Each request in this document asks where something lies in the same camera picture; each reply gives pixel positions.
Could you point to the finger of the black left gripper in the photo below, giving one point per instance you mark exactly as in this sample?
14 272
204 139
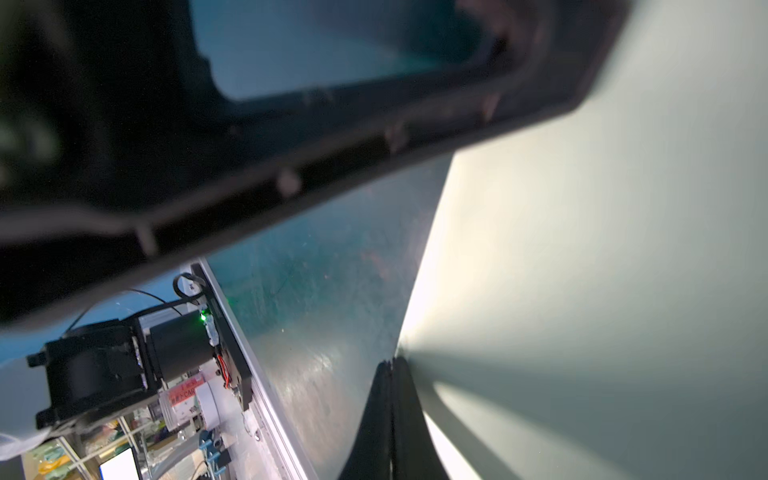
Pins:
122 155

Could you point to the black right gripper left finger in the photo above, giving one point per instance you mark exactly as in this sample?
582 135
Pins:
370 457

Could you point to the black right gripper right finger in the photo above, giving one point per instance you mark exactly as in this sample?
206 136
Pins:
414 454

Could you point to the light green paper sheet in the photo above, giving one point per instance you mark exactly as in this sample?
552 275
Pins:
592 301

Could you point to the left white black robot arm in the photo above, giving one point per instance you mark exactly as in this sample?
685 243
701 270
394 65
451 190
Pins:
353 257

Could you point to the aluminium front rail platform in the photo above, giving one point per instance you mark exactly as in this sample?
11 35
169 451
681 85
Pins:
272 442

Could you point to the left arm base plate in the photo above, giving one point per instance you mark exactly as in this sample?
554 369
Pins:
238 369

